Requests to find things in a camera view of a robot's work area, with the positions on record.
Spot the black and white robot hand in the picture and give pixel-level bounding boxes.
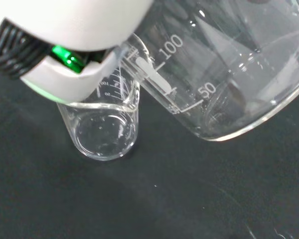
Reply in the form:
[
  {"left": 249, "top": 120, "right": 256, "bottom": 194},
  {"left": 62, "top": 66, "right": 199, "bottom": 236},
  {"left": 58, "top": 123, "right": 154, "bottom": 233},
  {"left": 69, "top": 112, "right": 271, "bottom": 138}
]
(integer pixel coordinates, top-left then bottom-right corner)
[{"left": 0, "top": 0, "right": 155, "bottom": 103}]

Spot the clear glass beaker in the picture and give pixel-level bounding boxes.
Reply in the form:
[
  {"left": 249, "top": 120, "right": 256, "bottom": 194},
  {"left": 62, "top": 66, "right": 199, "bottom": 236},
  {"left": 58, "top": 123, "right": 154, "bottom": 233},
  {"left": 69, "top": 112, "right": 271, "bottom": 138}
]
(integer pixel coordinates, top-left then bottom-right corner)
[{"left": 56, "top": 49, "right": 142, "bottom": 161}]

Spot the black bench cloth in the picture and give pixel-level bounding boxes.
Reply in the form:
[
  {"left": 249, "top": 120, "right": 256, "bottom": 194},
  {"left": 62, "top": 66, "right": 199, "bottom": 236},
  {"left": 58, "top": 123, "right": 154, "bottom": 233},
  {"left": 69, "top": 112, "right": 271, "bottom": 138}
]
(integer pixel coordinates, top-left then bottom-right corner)
[{"left": 0, "top": 63, "right": 299, "bottom": 239}]

